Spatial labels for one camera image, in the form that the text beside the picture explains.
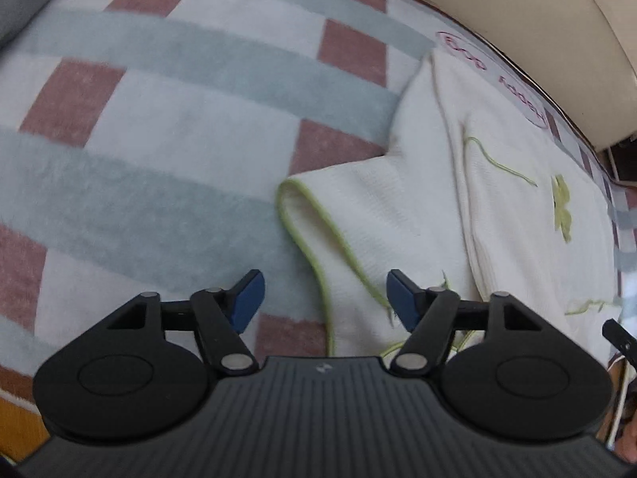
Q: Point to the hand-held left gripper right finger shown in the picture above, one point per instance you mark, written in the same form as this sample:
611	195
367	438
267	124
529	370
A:
402	298

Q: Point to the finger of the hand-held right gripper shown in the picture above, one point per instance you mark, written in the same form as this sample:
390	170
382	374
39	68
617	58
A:
619	338

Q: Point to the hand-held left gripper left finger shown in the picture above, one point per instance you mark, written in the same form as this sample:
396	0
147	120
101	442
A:
246	298

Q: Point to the cream knit shirt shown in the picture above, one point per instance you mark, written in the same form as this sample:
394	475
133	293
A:
497	219

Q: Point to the checkered grey and red rug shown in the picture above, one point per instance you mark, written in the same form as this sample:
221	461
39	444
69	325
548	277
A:
174	159

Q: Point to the beige sofa cushion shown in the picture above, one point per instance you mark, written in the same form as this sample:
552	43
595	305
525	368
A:
522	10

